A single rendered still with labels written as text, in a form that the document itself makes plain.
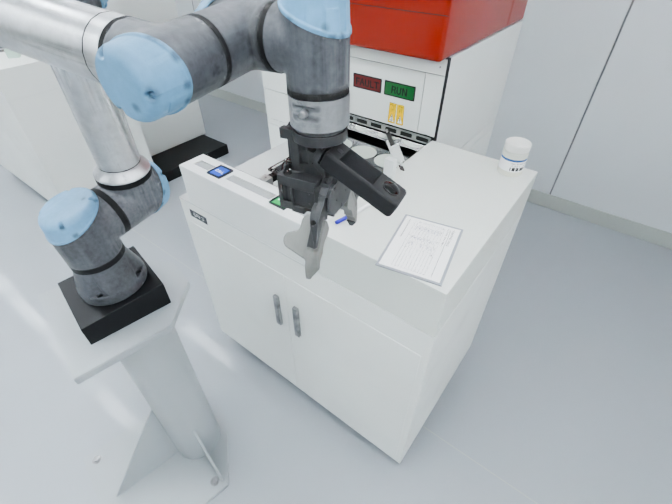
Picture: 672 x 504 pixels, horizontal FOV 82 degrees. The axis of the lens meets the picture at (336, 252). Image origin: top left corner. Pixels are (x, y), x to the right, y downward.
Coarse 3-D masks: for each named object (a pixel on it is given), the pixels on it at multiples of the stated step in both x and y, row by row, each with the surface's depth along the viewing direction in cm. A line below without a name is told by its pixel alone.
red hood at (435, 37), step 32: (352, 0) 118; (384, 0) 112; (416, 0) 107; (448, 0) 102; (480, 0) 116; (512, 0) 138; (352, 32) 124; (384, 32) 117; (416, 32) 111; (448, 32) 108; (480, 32) 126
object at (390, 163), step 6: (396, 144) 101; (390, 150) 103; (396, 150) 102; (396, 156) 105; (402, 156) 105; (384, 162) 105; (390, 162) 104; (396, 162) 105; (384, 168) 106; (390, 168) 105; (390, 174) 106
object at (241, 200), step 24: (192, 168) 118; (192, 192) 124; (216, 192) 115; (240, 192) 108; (264, 192) 109; (216, 216) 123; (240, 216) 114; (264, 216) 106; (288, 216) 100; (264, 240) 112
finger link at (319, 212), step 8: (320, 200) 51; (312, 208) 51; (320, 208) 51; (312, 216) 51; (320, 216) 51; (312, 224) 52; (320, 224) 52; (312, 232) 52; (320, 232) 52; (312, 240) 53
